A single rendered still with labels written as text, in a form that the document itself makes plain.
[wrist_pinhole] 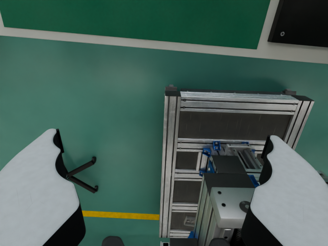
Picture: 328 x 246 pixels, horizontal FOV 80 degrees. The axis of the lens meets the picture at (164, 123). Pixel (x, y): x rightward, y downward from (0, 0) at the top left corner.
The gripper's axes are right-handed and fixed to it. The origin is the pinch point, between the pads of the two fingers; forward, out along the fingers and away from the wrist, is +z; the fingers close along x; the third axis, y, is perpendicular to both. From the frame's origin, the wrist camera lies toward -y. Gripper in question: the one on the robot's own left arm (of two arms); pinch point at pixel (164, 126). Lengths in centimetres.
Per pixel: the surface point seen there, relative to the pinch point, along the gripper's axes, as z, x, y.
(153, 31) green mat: 40.3, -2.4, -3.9
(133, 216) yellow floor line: 115, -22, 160
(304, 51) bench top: 41, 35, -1
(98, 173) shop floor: 115, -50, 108
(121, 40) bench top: 40.5, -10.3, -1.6
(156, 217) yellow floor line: 115, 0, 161
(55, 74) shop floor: 115, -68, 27
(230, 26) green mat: 40.4, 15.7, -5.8
